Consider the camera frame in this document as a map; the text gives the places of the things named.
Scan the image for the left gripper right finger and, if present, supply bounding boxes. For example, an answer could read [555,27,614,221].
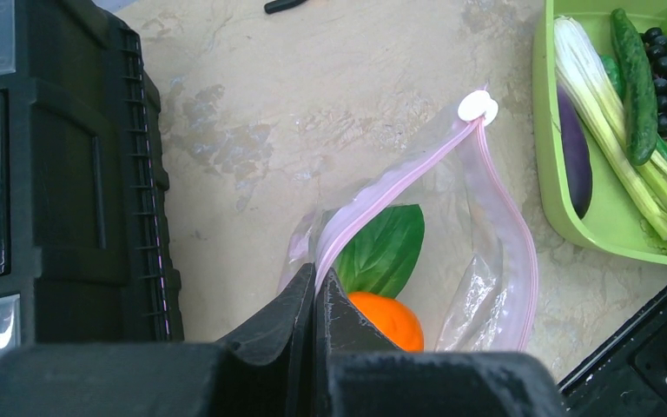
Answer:
[312,271,567,416]

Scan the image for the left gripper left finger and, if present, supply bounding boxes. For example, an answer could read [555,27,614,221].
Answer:
[0,263,316,416]

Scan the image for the orange tangerine toy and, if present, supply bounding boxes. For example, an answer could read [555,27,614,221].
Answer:
[348,292,425,352]

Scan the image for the green bok choy toy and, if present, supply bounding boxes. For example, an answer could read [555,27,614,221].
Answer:
[333,204,425,298]

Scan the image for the clear zip top bag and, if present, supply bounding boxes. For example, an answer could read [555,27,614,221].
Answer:
[279,88,538,351]

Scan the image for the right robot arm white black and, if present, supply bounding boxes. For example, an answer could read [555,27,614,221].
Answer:
[559,286,667,416]

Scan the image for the green plastic basin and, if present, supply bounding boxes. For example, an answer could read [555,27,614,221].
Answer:
[532,1,667,265]

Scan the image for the purple eggplant toy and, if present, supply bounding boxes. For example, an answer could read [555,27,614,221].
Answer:
[557,84,593,219]

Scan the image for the white garlic toy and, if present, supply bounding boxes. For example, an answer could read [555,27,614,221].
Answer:
[553,16,667,241]

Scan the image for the orange black pliers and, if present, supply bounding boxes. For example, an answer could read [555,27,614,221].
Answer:
[264,0,307,15]

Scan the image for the green cucumber toy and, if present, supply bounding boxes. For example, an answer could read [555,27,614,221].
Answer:
[611,8,658,166]

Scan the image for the black toolbox red handle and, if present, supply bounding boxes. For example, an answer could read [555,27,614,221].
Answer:
[0,1,184,359]

